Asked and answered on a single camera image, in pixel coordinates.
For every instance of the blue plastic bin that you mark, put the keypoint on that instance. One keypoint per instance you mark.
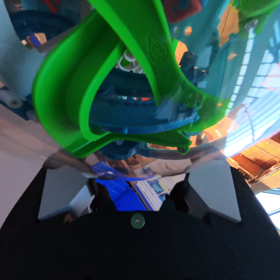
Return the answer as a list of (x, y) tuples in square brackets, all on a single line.
[(126, 196)]

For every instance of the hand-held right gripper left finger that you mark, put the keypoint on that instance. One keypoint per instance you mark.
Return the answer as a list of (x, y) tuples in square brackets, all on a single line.
[(61, 192)]

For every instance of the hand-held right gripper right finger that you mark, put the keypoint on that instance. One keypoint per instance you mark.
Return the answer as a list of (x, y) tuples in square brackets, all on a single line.
[(214, 190)]

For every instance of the clear plastic maze ball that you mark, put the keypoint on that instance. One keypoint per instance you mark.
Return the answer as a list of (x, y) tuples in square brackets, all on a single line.
[(131, 76)]

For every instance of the printed instruction sheet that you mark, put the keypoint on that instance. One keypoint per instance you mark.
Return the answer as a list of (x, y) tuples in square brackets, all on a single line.
[(151, 190)]

